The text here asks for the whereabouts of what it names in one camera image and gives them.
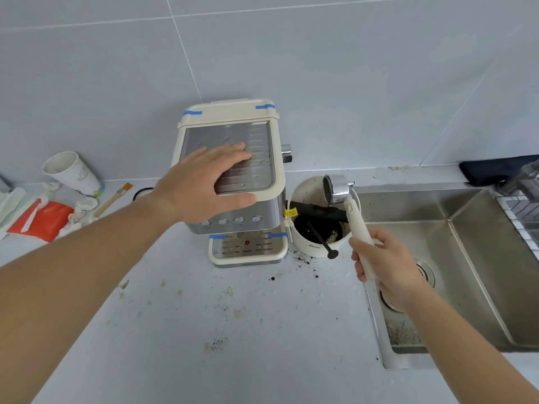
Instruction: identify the cream espresso machine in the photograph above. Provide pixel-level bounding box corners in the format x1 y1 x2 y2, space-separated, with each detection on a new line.
170 98 294 269

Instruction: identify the white paper cup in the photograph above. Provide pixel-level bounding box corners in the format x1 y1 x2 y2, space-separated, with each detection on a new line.
41 151 104 198

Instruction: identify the person's right hand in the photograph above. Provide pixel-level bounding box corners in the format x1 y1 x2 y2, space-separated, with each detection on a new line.
348 228 431 312

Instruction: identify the dark folded cloth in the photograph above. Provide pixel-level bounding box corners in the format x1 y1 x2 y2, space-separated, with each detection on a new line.
459 154 539 188

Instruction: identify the white knock box bucket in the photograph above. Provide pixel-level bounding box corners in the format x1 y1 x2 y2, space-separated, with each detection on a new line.
286 175 363 259

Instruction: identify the wooden handled small brush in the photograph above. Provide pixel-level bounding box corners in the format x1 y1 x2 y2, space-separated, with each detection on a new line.
92 182 134 218

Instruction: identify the stainless steel double sink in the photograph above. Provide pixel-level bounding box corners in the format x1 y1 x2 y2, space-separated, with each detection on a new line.
355 187 539 371

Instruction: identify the orange plastic packet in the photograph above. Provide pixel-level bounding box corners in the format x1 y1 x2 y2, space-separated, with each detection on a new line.
7 199 76 244

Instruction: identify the person's left forearm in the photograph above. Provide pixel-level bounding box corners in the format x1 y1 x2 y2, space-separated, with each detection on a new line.
0 193 186 404

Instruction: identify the cream handled portafilter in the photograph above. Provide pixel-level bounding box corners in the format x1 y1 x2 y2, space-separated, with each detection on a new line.
322 174 380 282

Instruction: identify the steel wire dish rack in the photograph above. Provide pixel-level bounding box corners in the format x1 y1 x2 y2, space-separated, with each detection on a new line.
495 195 539 261

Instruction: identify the person's left hand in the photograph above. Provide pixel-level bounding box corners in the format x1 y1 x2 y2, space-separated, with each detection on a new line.
149 141 258 226

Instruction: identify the black long spoon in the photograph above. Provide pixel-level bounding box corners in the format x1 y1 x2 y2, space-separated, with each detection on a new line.
307 221 340 260

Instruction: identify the crumpled white tissue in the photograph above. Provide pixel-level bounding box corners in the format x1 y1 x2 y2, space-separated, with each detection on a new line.
42 182 100 238

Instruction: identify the round steel drain strainer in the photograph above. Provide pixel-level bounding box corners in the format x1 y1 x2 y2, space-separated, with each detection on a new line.
414 258 437 289

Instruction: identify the grey curved faucet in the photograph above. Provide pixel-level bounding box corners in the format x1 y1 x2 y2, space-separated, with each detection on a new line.
496 159 539 198

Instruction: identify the person's right forearm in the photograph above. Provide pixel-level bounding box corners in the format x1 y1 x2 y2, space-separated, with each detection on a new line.
402 281 539 404

